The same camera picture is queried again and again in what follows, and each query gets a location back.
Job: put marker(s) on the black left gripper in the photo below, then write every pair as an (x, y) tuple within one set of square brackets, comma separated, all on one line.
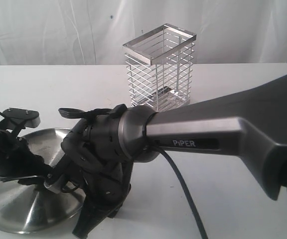
[(18, 163)]

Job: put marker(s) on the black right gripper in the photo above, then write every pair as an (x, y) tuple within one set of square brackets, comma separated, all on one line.
[(106, 170)]

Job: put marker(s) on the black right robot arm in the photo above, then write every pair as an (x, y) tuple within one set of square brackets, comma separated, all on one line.
[(251, 125)]

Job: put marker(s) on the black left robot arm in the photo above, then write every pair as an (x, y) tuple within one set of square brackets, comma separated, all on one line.
[(18, 163)]

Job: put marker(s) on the round stainless steel plate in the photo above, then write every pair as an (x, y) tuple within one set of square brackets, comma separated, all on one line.
[(29, 209)]

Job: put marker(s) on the white backdrop curtain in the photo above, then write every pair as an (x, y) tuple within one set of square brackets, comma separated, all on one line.
[(92, 32)]

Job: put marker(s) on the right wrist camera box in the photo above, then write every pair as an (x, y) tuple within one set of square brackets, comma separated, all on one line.
[(66, 177)]

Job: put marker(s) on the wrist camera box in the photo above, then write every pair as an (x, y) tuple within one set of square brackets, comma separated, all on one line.
[(29, 118), (66, 177)]

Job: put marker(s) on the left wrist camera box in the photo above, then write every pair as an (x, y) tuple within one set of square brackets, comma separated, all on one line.
[(29, 118)]

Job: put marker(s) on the chrome wire utensil basket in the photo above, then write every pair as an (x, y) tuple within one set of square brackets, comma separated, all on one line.
[(159, 67)]

